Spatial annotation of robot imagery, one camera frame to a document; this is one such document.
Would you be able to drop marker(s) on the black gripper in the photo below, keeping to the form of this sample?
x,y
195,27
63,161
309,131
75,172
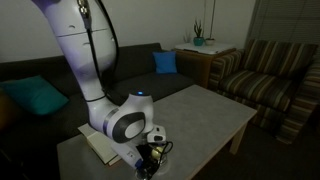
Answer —
x,y
146,156

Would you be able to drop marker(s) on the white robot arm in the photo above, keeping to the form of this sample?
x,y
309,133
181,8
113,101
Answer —
x,y
85,35

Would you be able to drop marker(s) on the white hardcover book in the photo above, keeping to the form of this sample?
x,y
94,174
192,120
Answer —
x,y
100,143

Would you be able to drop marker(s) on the grey coffee table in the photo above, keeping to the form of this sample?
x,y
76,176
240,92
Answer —
x,y
198,122

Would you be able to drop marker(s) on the blue throw pillow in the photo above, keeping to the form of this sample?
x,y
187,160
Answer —
x,y
165,62

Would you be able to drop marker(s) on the wooden side table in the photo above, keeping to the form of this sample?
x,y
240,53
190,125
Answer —
x,y
197,65

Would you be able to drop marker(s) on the dark grey fabric sofa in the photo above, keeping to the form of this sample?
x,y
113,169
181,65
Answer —
x,y
29,145

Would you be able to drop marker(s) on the teal throw pillow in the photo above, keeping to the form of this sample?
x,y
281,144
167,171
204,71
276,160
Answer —
x,y
35,94

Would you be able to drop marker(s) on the teal plant pot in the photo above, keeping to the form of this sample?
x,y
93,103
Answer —
x,y
198,41

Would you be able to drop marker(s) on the small white plant pot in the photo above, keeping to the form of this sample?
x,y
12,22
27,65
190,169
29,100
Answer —
x,y
209,42

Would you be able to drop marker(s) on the striped armchair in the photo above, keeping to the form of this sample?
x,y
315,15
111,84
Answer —
x,y
281,80

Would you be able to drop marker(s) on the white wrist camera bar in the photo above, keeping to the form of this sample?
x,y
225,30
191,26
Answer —
x,y
128,153

